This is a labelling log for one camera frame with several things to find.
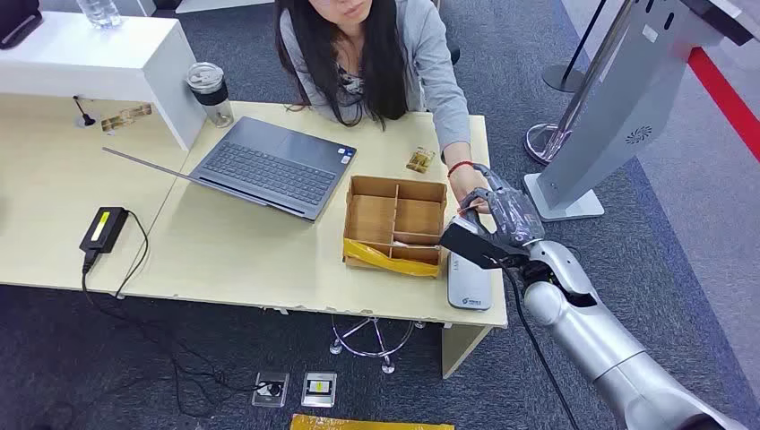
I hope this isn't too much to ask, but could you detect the person's left hand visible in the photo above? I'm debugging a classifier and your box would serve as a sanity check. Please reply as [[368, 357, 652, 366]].
[[448, 163, 494, 216]]

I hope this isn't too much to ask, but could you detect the chrome stool base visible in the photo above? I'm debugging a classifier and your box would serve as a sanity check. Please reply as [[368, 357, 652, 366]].
[[329, 315, 426, 375]]

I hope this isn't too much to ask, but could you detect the floor socket with plug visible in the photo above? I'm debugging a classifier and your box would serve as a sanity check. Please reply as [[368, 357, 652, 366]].
[[251, 371, 291, 409]]

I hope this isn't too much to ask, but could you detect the white furniture base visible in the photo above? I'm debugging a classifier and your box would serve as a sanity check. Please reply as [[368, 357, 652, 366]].
[[175, 0, 277, 15]]

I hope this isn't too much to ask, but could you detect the black power adapter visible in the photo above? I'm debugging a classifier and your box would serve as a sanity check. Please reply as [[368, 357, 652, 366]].
[[78, 206, 130, 255]]

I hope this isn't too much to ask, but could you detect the beige desk side panel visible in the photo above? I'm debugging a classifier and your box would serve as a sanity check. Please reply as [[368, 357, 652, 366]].
[[441, 323, 495, 380]]

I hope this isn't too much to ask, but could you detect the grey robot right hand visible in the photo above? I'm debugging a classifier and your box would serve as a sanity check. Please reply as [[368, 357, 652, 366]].
[[460, 163, 546, 251]]

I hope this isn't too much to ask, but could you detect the white desk shelf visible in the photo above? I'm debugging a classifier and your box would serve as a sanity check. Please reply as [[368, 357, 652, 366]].
[[0, 10, 208, 152]]

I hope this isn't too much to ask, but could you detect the clear tumbler with lid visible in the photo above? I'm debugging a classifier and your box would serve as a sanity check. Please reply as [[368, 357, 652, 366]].
[[185, 62, 235, 129]]

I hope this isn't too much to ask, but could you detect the clear water bottle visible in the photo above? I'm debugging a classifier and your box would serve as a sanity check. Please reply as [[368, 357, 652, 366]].
[[75, 0, 123, 30]]

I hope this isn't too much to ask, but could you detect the black device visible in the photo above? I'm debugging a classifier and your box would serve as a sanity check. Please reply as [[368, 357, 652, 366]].
[[0, 0, 44, 50]]

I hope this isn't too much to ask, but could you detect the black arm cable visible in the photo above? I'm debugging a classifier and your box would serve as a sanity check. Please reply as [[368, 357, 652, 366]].
[[503, 265, 582, 430]]

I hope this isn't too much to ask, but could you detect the black adapter cable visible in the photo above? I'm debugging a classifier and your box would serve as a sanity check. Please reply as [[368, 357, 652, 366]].
[[80, 211, 286, 419]]

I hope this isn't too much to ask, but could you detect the grey open laptop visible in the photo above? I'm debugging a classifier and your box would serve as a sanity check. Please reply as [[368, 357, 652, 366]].
[[101, 116, 358, 224]]

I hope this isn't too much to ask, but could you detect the chrome stanchion post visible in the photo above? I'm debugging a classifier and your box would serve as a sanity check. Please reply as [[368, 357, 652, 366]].
[[523, 0, 634, 166]]

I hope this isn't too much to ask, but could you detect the divided cardboard box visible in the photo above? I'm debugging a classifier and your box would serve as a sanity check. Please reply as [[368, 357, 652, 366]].
[[342, 175, 448, 279]]

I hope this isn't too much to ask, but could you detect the floor socket yellow label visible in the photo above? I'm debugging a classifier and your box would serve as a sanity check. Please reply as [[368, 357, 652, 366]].
[[300, 371, 339, 409]]

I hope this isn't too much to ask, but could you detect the silver kiosk stand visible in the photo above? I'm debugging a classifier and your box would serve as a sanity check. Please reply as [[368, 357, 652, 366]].
[[523, 0, 760, 222]]

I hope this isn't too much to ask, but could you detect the small black antenna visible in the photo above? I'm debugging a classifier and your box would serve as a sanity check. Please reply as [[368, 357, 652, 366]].
[[72, 94, 98, 129]]

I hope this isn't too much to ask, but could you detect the person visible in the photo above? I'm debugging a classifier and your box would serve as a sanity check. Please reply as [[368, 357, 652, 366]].
[[273, 0, 494, 216]]

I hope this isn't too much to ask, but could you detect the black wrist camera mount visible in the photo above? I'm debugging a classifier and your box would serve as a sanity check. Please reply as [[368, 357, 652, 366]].
[[439, 216, 518, 271]]

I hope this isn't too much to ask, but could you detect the black stanchion post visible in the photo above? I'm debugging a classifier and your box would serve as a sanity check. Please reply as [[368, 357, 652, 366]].
[[541, 0, 609, 94]]

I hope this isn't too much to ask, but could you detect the yellow wrapped package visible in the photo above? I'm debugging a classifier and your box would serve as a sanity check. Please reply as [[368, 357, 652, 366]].
[[289, 413, 456, 430]]

